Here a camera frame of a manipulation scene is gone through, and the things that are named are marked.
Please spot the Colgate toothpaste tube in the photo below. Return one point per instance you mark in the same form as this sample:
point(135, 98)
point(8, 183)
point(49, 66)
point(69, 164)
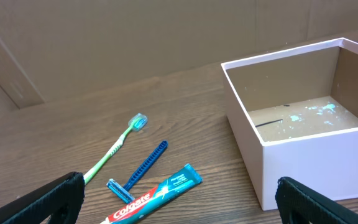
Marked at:
point(171, 188)

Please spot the green white toothbrush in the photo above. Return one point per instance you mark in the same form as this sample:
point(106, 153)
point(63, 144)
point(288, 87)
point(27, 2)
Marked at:
point(135, 124)

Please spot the white cardboard box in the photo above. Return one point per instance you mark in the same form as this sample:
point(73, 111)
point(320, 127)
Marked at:
point(295, 113)

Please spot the blue disposable razor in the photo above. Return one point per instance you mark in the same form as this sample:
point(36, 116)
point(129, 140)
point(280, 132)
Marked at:
point(123, 191)

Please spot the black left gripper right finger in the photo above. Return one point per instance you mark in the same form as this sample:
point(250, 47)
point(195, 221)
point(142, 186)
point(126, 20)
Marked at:
point(299, 204)

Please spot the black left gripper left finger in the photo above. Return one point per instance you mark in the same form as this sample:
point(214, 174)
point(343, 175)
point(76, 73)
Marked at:
point(59, 201)

